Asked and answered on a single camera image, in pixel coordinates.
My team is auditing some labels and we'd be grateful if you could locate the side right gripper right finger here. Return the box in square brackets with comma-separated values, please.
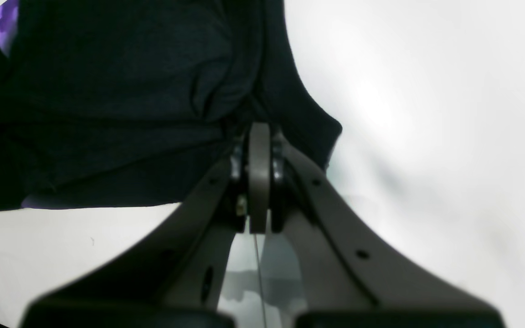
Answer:
[271, 132, 504, 328]

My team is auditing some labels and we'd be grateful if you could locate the side right gripper black left finger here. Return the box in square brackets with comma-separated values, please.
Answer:
[21, 136, 245, 328]

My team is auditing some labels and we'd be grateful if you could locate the black T-shirt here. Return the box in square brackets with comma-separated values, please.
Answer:
[0, 0, 342, 210]

